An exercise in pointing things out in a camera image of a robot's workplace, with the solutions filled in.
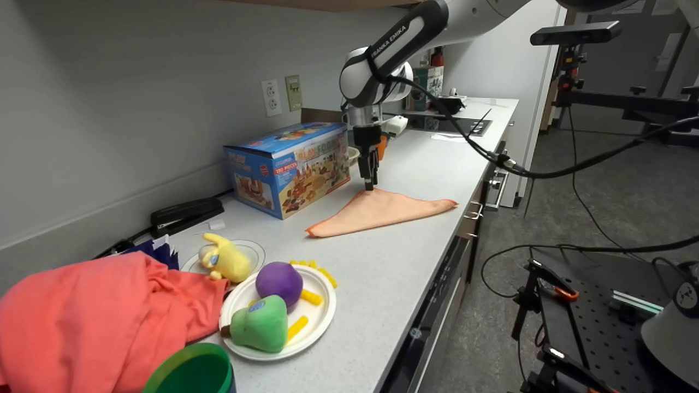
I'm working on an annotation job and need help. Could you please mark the clear small plate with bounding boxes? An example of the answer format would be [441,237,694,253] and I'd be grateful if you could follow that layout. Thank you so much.
[181,240,264,272]

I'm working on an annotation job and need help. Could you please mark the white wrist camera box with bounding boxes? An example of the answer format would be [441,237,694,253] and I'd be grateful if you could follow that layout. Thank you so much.
[383,115,408,136]

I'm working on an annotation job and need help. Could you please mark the yellow plush toy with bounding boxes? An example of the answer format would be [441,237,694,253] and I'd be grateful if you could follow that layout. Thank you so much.
[200,233,254,283]

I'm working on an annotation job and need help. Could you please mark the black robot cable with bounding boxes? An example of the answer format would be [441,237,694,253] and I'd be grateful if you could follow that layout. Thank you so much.
[385,71,699,302]

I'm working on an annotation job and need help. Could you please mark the yellow toy fries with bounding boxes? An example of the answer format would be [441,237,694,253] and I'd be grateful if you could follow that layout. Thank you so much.
[289,260,340,348]

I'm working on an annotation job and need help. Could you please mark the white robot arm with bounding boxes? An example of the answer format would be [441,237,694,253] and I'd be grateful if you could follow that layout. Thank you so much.
[340,0,530,190]

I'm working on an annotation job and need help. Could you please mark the white round plate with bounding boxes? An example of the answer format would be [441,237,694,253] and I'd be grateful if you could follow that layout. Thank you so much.
[219,263,337,362]

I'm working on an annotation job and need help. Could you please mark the peach towel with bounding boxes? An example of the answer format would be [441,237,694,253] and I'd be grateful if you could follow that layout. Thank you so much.
[307,190,457,237]

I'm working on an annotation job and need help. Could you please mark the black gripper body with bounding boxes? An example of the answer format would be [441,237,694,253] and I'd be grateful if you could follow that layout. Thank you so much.
[355,127,383,181]

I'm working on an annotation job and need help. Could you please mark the coral red cloth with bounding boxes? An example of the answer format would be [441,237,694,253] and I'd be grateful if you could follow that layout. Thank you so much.
[0,253,225,393]

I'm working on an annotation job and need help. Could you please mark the black stapler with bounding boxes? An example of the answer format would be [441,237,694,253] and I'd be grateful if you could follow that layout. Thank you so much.
[152,198,223,237]

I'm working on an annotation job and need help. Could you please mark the purple plush ball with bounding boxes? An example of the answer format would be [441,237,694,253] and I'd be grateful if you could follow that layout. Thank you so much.
[255,263,303,307]

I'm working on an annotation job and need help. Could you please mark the green plush pear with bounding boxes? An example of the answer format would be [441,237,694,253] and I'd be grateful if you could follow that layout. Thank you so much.
[229,295,289,353]

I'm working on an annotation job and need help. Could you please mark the blue toy food box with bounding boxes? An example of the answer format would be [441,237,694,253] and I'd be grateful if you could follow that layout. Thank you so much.
[223,123,349,218]

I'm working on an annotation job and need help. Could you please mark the dark blue cloth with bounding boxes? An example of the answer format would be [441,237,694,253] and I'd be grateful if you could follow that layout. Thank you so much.
[139,240,180,270]

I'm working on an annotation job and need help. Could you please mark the beige wall switch plate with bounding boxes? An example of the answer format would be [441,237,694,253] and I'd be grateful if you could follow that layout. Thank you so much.
[285,75,303,112]

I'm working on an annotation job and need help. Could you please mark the white wall outlet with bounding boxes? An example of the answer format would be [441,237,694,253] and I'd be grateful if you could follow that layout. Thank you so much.
[263,79,283,115]

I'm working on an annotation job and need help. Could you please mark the green plastic cup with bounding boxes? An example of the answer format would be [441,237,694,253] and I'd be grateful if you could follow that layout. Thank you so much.
[143,343,236,393]

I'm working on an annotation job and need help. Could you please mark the black camera on stand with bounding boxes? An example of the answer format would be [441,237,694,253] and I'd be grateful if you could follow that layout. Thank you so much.
[532,20,620,46]

